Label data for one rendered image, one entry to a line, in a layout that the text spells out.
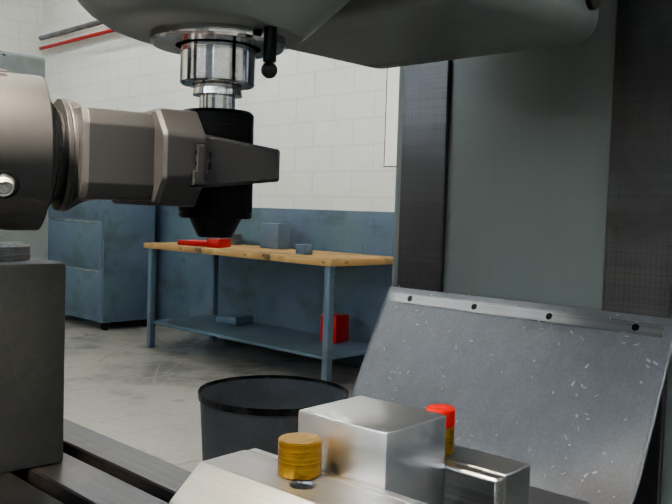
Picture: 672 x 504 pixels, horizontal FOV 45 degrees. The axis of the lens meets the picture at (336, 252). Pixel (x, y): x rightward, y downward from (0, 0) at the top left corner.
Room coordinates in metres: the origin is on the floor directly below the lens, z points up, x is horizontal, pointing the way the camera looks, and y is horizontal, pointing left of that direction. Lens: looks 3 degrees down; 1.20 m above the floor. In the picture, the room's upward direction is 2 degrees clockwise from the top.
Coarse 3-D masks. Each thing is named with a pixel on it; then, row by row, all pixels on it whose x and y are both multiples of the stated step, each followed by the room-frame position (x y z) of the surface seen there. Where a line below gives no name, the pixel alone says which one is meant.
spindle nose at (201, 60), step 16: (192, 48) 0.50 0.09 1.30; (208, 48) 0.50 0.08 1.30; (224, 48) 0.50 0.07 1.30; (240, 48) 0.50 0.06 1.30; (192, 64) 0.50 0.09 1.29; (208, 64) 0.50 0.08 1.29; (224, 64) 0.50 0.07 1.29; (240, 64) 0.50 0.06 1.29; (192, 80) 0.50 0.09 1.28; (208, 80) 0.50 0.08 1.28; (224, 80) 0.50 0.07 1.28; (240, 80) 0.50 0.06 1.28
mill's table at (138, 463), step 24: (72, 432) 0.83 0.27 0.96; (96, 432) 0.84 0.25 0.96; (72, 456) 0.79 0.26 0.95; (96, 456) 0.76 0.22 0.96; (120, 456) 0.76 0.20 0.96; (144, 456) 0.76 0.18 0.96; (0, 480) 0.68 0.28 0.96; (24, 480) 0.74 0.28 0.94; (48, 480) 0.69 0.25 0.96; (72, 480) 0.69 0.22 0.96; (96, 480) 0.69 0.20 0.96; (120, 480) 0.69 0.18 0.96; (144, 480) 0.70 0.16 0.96; (168, 480) 0.70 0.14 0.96
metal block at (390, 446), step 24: (312, 408) 0.43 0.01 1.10; (336, 408) 0.43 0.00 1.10; (360, 408) 0.43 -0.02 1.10; (384, 408) 0.43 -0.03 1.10; (408, 408) 0.43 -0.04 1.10; (312, 432) 0.41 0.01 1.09; (336, 432) 0.40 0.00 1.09; (360, 432) 0.39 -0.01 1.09; (384, 432) 0.38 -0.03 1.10; (408, 432) 0.40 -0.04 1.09; (432, 432) 0.41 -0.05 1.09; (336, 456) 0.40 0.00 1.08; (360, 456) 0.39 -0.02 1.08; (384, 456) 0.38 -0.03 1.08; (408, 456) 0.40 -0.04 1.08; (432, 456) 0.41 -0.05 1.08; (360, 480) 0.39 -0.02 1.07; (384, 480) 0.38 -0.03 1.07; (408, 480) 0.40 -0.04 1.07; (432, 480) 0.41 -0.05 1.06
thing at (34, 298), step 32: (0, 256) 0.71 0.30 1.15; (0, 288) 0.70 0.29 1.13; (32, 288) 0.71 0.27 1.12; (64, 288) 0.73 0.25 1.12; (0, 320) 0.70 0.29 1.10; (32, 320) 0.71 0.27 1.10; (64, 320) 0.73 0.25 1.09; (0, 352) 0.70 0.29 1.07; (32, 352) 0.71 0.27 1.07; (0, 384) 0.70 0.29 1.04; (32, 384) 0.71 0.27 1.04; (0, 416) 0.70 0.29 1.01; (32, 416) 0.71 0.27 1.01; (0, 448) 0.70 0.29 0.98; (32, 448) 0.71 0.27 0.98
